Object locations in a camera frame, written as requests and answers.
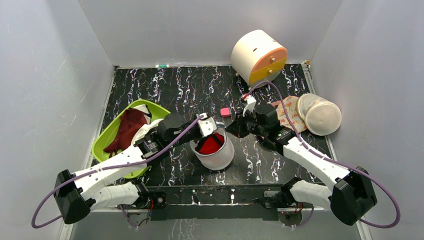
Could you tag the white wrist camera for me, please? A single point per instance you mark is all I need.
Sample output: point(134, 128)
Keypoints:
point(249, 104)
point(206, 125)

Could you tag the white garment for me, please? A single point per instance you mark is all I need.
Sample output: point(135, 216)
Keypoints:
point(153, 115)

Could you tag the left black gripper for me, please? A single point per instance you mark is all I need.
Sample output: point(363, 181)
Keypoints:
point(192, 121)

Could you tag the round white drawer cabinet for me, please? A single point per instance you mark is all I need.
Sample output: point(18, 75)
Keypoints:
point(257, 57)

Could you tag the floral mesh laundry pouch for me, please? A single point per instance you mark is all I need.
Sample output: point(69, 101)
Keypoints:
point(290, 118)

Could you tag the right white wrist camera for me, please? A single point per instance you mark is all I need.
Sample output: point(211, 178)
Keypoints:
point(249, 104)

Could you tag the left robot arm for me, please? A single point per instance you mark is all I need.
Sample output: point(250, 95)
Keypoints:
point(119, 169)

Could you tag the red bra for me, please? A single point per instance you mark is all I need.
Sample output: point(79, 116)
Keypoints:
point(210, 144)

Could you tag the green white marker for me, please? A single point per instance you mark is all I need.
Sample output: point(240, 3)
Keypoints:
point(162, 66)

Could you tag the beige mesh laundry bag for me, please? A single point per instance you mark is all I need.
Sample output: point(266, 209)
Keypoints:
point(321, 117)

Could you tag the white mesh laundry bag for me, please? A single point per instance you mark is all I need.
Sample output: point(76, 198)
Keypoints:
point(220, 159)

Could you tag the dark red garment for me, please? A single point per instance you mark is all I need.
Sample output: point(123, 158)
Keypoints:
point(130, 122)

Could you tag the green plastic basket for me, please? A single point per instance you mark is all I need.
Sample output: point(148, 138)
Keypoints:
point(107, 136)

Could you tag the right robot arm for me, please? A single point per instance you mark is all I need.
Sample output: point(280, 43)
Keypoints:
point(311, 165)

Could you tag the pink eraser block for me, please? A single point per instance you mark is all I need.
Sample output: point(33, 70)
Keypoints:
point(226, 112)

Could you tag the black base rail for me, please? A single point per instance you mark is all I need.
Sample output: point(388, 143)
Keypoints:
point(212, 196)

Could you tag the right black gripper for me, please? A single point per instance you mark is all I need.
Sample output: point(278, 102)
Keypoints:
point(239, 122)

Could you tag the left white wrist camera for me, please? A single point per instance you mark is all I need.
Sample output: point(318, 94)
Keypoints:
point(206, 125)

